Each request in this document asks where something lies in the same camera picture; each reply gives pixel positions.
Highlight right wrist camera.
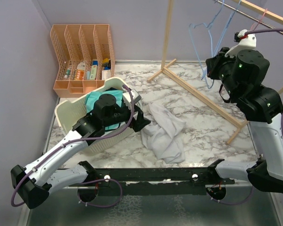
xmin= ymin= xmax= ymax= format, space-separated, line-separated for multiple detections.
xmin=225 ymin=29 xmax=257 ymax=57

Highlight items in organizer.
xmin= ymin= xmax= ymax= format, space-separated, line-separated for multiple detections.
xmin=62 ymin=58 xmax=111 ymax=81

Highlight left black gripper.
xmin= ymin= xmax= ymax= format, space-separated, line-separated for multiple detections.
xmin=104 ymin=102 xmax=151 ymax=132

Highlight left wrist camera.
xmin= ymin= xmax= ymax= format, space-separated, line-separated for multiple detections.
xmin=122 ymin=89 xmax=142 ymax=108

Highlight teal green t shirt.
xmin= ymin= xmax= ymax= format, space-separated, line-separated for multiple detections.
xmin=84 ymin=90 xmax=123 ymax=129

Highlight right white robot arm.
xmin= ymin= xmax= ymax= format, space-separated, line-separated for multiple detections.
xmin=206 ymin=47 xmax=283 ymax=193

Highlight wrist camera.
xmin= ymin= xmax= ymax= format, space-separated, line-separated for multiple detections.
xmin=225 ymin=29 xmax=257 ymax=57
xmin=122 ymin=89 xmax=142 ymax=108

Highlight cream laundry basket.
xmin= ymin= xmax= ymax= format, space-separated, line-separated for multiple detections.
xmin=55 ymin=77 xmax=133 ymax=156

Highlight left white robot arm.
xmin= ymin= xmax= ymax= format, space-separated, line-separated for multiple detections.
xmin=11 ymin=90 xmax=150 ymax=209

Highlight orange file organizer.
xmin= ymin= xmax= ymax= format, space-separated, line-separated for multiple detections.
xmin=50 ymin=24 xmax=116 ymax=98

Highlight wooden clothes rack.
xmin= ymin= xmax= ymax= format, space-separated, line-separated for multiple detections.
xmin=147 ymin=0 xmax=283 ymax=145

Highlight pink wire hanger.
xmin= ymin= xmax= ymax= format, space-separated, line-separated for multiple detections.
xmin=250 ymin=8 xmax=268 ymax=31

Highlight light blue wire hanger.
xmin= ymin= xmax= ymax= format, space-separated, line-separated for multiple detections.
xmin=188 ymin=0 xmax=225 ymax=69

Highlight navy blue t shirt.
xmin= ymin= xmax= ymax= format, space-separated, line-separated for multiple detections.
xmin=105 ymin=88 xmax=123 ymax=95

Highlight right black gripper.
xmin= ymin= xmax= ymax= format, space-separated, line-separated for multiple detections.
xmin=206 ymin=47 xmax=241 ymax=100

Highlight metal hanging rod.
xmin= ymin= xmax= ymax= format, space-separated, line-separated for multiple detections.
xmin=214 ymin=0 xmax=283 ymax=25

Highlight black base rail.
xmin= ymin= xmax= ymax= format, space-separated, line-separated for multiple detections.
xmin=73 ymin=163 xmax=234 ymax=196

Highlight white t shirt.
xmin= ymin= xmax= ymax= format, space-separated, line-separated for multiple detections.
xmin=141 ymin=103 xmax=186 ymax=164

